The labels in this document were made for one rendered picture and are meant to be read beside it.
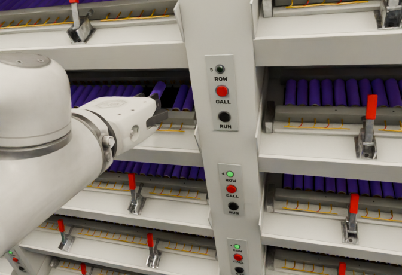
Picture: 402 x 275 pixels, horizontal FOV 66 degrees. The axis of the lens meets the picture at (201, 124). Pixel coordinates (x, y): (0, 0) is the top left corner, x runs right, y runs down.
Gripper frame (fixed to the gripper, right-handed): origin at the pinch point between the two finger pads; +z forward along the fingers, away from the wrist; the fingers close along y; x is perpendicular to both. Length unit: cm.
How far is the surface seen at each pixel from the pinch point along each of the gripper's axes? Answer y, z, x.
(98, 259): 25, 10, 46
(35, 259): 52, 13, 55
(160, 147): -1.0, 1.9, 8.5
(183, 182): -0.8, 11.6, 21.1
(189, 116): -5.5, 5.6, 3.6
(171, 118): -2.2, 5.2, 4.0
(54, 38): 15.2, -0.1, -11.3
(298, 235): -25.1, 6.3, 27.0
